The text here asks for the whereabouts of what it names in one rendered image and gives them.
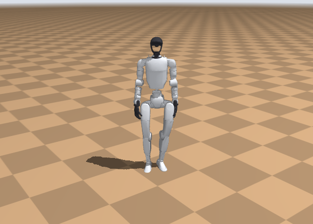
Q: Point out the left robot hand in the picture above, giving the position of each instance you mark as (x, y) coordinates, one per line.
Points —
(175, 106)

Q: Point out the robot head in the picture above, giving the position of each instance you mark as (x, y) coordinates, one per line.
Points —
(156, 41)

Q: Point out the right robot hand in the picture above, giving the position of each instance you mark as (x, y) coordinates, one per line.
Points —
(136, 109)

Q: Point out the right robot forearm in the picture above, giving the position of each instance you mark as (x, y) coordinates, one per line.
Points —
(137, 94)

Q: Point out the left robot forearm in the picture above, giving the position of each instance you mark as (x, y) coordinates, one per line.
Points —
(175, 93)

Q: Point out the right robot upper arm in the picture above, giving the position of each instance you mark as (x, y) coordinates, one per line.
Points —
(140, 72)

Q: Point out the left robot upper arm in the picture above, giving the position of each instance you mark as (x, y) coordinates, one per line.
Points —
(173, 72)

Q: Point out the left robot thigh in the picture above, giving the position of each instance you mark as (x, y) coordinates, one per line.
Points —
(168, 119)

